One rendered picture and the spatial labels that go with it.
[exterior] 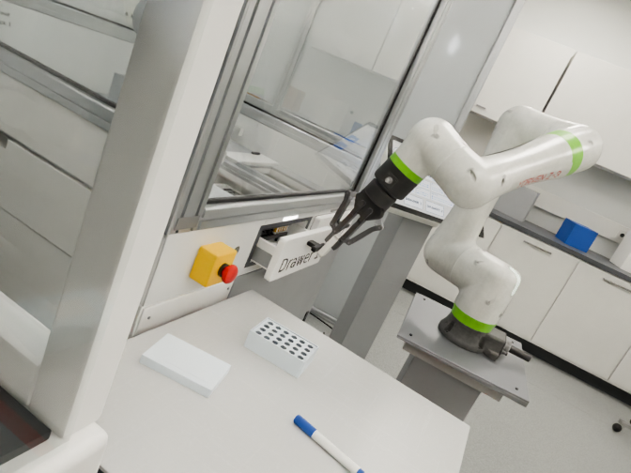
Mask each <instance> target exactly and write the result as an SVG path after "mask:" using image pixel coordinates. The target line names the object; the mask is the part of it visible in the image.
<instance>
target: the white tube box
mask: <svg viewBox="0 0 631 473"><path fill-rule="evenodd" d="M243 346H245V347H246V348H248V349H250V350H251V351H253V352H255V353H256V354H257V355H259V356H260V357H262V358H264V359H266V360H268V361H269V362H271V363H273V364H274V365H276V366H277V367H279V368H281V369H282V370H284V371H286V372H287V373H289V374H291V375H293V376H295V377H296V378H299V377H300V375H301V374H302V373H303V372H304V370H305V369H306V368H307V367H308V366H309V364H310V363H311V362H312V361H313V359H314V357H315V354H316V351H317V349H318V347H319V346H317V345H316V344H314V343H312V342H310V341H308V340H306V339H305V338H303V337H301V336H300V335H299V334H297V333H295V332H294V331H292V330H290V329H288V328H286V327H284V326H283V325H281V324H279V323H277V322H276V321H274V320H272V319H270V318H269V317H267V318H266V319H265V320H263V321H262V322H260V323H259V324H258V325H256V326H255V327H254V328H252V329H251V330H250V332H249V334H248V336H247V339H246V341H245V344H244V345H243Z"/></svg>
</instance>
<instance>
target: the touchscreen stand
mask: <svg viewBox="0 0 631 473"><path fill-rule="evenodd" d="M383 225H384V226H385V228H384V229H383V230H380V231H379V233H378V235H377V239H376V241H375V243H374V245H373V247H372V249H371V251H370V252H369V254H368V256H367V258H366V260H365V262H364V264H363V267H362V270H361V272H360V274H359V276H358V278H357V280H356V281H355V283H354V285H353V287H352V289H351V292H350V294H349V296H348V298H347V300H346V303H345V305H344V307H343V309H342V311H341V312H340V314H339V317H338V319H337V321H336V323H335V325H334V327H333V329H332V331H331V334H330V336H329V338H331V339H332V340H334V341H335V342H337V343H339V344H340V345H342V346H343V347H345V348H346V349H348V350H349V351H351V352H352V353H354V354H356V355H357V356H359V357H360V358H362V359H365V358H366V356H367V354H368V352H369V350H370V348H371V346H372V344H373V342H374V340H375V338H376V336H377V334H378V332H379V330H380V328H381V326H382V325H383V323H384V321H385V319H386V317H387V315H388V313H389V311H390V309H391V307H392V305H393V303H394V301H395V299H396V297H397V295H398V293H399V292H400V290H401V288H402V286H403V284H404V282H405V280H406V278H407V276H408V274H409V272H410V270H411V268H412V266H413V264H414V262H415V260H416V259H417V257H418V255H419V253H420V251H421V249H422V247H423V244H424V242H425V241H426V239H427V237H428V235H429V233H430V231H431V229H432V227H433V226H430V225H427V224H424V223H421V222H418V221H414V220H411V219H408V218H405V217H402V216H399V215H396V214H393V213H391V212H389V214H388V216H387V218H386V220H385V222H384V223H383Z"/></svg>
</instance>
